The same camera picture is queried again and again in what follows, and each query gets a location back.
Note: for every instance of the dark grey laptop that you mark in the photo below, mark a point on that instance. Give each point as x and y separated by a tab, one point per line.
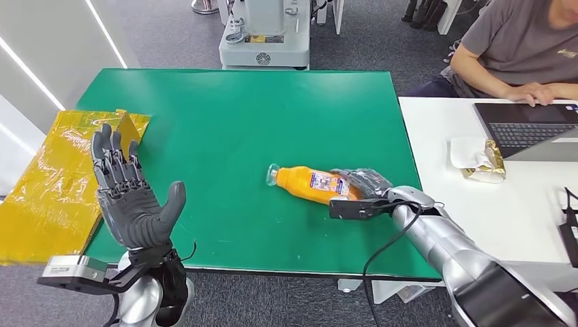
519	131

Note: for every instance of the green table mat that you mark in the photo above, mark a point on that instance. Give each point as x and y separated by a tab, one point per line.
226	126

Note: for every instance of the person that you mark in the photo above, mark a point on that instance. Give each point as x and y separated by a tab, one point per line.
510	45

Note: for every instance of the person's right hand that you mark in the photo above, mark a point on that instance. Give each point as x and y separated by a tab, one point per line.
533	92

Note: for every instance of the white furniture panel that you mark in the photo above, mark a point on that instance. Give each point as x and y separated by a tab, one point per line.
448	16

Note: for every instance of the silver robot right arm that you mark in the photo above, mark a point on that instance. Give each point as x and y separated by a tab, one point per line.
442	243

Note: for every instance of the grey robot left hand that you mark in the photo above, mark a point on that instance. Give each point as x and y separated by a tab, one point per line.
131	216

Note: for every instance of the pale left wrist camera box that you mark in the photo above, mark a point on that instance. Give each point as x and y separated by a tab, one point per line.
67	268

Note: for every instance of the white post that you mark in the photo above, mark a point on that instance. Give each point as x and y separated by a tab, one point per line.
338	18

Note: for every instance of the chrome round stand base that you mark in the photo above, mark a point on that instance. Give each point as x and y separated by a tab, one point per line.
204	7

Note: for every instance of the person's left forearm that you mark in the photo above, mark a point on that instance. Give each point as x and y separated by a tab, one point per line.
566	90

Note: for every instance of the black power adapter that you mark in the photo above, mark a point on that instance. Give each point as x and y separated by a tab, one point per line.
571	239

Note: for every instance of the white machine base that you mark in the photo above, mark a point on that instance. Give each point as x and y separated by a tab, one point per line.
271	54

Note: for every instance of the gold foil wrapper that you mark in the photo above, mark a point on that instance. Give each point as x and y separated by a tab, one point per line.
495	155

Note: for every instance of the orange plastic bottle clear cap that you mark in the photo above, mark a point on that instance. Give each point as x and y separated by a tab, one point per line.
293	180

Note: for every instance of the white table foot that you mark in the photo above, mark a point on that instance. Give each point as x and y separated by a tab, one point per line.
397	291

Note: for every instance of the person's right forearm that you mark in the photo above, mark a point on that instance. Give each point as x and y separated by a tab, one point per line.
476	74

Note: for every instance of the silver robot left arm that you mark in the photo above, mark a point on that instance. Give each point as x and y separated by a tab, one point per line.
144	298

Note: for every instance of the black shoes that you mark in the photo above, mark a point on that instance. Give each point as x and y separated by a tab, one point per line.
423	13

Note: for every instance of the white paper napkin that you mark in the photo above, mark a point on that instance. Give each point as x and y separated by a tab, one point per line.
465	151

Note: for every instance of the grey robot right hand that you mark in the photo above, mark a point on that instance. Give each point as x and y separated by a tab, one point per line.
368	182

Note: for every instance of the white table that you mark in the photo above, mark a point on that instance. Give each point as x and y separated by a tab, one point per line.
496	216

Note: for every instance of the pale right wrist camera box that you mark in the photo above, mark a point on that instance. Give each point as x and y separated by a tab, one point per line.
352	208

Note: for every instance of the yellow plastic bag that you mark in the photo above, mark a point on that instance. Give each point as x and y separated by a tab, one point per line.
45	189

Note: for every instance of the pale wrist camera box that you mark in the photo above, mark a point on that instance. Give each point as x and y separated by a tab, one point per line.
67	268
352	208

